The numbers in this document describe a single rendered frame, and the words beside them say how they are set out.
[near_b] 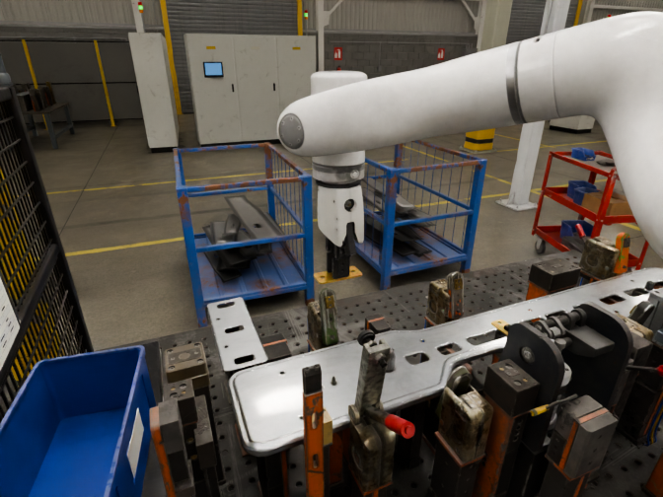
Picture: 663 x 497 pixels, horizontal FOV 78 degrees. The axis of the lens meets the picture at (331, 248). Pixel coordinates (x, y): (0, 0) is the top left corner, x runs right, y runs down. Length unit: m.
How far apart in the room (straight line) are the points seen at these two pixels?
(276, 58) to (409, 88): 8.18
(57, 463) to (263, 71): 8.14
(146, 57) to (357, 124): 7.91
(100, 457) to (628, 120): 0.83
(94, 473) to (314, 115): 0.62
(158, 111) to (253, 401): 7.76
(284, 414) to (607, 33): 0.73
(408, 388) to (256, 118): 7.99
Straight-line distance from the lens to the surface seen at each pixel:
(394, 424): 0.64
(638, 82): 0.50
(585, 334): 0.88
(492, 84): 0.52
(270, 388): 0.89
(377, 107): 0.53
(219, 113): 8.51
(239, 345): 1.01
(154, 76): 8.37
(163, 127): 8.44
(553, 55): 0.51
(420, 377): 0.92
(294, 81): 8.79
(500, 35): 8.32
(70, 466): 0.83
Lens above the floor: 1.61
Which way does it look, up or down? 25 degrees down
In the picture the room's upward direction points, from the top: straight up
